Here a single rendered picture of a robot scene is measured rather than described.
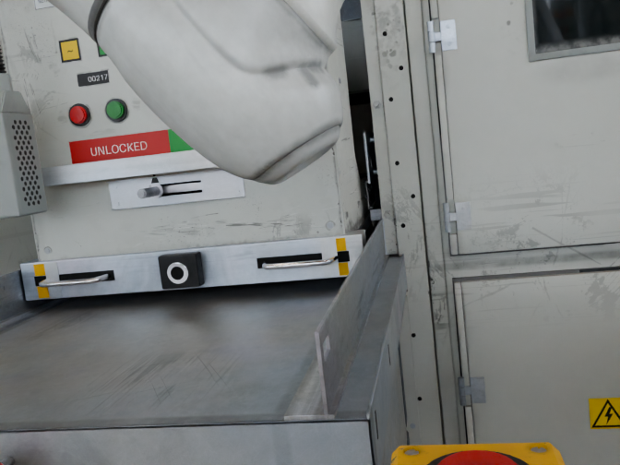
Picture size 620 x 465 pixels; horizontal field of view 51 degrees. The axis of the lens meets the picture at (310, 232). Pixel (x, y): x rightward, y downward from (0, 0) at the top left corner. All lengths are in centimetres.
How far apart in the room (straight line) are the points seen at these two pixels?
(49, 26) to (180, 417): 69
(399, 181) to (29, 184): 59
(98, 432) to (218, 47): 33
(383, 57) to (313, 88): 73
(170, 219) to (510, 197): 56
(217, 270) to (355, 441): 51
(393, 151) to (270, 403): 68
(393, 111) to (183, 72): 75
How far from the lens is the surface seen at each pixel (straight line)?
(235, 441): 54
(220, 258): 96
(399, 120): 114
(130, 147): 101
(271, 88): 42
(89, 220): 105
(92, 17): 47
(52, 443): 61
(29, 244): 133
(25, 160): 100
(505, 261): 117
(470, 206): 113
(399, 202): 115
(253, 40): 42
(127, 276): 102
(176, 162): 94
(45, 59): 108
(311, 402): 54
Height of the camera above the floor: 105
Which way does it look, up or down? 7 degrees down
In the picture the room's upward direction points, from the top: 7 degrees counter-clockwise
